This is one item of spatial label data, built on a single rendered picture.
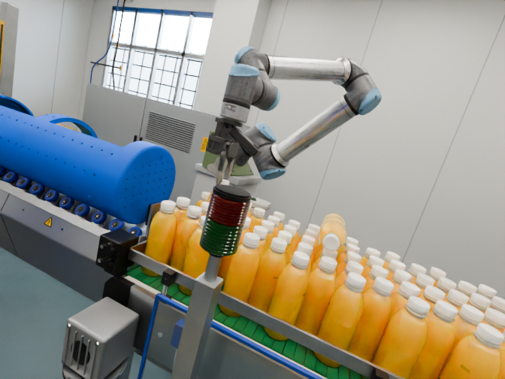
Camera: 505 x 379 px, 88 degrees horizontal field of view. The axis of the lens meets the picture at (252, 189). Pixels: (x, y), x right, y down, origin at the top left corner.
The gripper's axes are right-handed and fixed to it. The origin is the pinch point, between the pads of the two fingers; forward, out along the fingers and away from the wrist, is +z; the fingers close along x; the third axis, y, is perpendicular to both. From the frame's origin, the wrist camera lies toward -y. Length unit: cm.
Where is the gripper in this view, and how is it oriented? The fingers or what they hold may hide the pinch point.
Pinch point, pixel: (222, 181)
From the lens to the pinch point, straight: 87.7
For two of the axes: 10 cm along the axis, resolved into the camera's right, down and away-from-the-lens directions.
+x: -3.3, 1.0, -9.4
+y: -9.1, -3.1, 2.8
